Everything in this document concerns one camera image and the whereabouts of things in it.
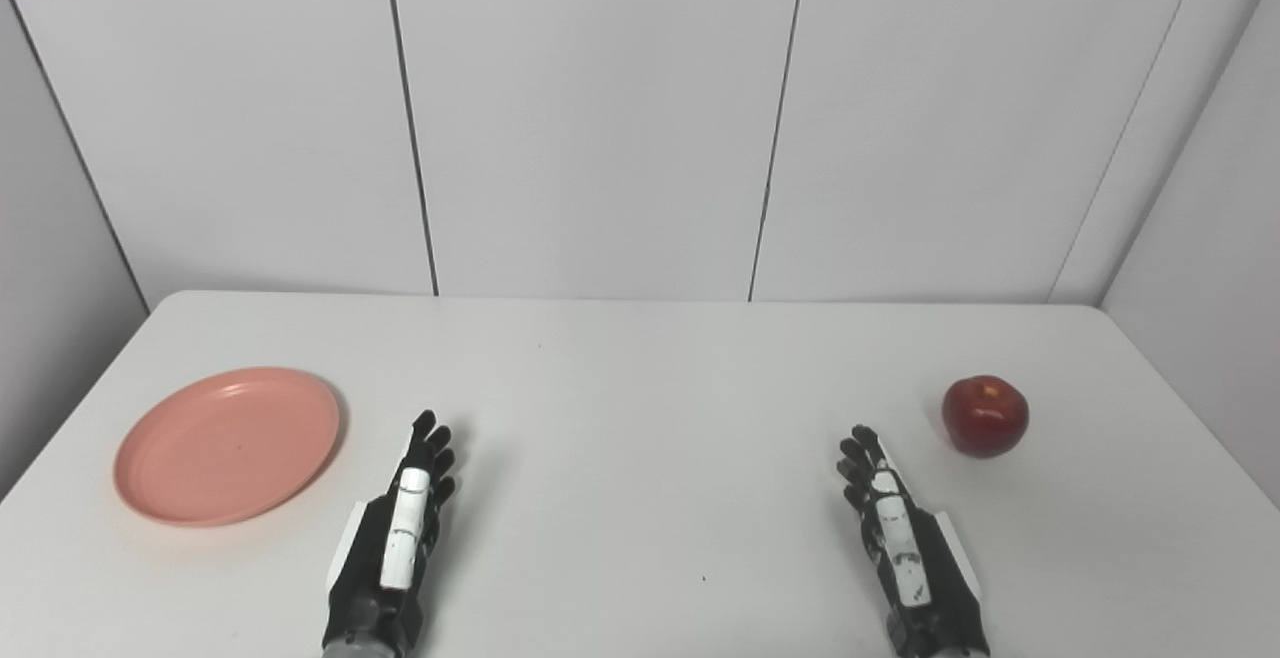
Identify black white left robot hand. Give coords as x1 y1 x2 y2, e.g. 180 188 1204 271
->
322 410 458 655

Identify red apple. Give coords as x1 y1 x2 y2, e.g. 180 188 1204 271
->
941 375 1030 459

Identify pink round plate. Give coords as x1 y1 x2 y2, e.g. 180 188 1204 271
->
113 367 342 528

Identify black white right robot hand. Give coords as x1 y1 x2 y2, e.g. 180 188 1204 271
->
838 425 991 658

